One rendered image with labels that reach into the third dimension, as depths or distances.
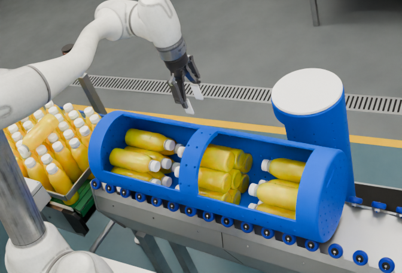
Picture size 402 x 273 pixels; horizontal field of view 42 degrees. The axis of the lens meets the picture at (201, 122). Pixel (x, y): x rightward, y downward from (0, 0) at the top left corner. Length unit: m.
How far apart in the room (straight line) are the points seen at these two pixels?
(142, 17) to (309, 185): 0.67
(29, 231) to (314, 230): 0.80
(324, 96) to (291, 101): 0.13
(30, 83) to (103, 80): 3.34
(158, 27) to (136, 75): 2.91
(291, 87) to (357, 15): 2.37
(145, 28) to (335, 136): 0.94
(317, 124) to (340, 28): 2.33
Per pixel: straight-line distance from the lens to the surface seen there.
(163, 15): 1.50
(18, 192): 1.46
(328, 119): 2.04
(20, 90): 1.19
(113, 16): 1.58
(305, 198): 1.51
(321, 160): 1.54
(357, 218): 1.79
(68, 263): 1.49
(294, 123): 2.04
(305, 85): 2.12
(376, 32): 4.21
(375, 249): 1.72
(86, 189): 2.23
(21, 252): 1.58
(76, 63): 1.30
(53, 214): 2.30
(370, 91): 3.65
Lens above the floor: 2.36
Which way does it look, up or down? 40 degrees down
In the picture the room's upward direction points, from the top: 20 degrees counter-clockwise
